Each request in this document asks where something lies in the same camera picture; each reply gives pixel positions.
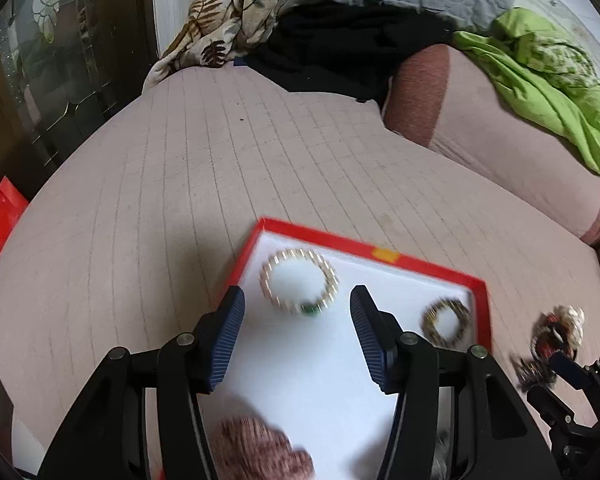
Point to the red plastic bag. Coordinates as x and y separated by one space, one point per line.
0 220

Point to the pink and brown pillow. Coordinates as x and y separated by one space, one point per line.
480 120

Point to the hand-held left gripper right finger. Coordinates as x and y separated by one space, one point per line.
367 340

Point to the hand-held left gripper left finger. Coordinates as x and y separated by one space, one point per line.
227 340

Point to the pink quilted bed sheet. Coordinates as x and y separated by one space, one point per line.
180 185

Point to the leaf print blanket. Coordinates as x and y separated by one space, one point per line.
230 10

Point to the red polka dot scrunchie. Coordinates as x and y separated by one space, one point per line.
547 340

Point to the green cloth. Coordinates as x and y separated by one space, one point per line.
540 70

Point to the black cloth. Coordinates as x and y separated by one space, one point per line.
340 50

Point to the red plaid scrunchie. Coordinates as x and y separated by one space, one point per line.
260 450

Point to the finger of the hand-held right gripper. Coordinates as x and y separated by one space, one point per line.
547 400
570 366

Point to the red tray with white inside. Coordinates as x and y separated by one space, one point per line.
305 360

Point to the wooden glass panel door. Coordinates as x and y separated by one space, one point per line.
55 60

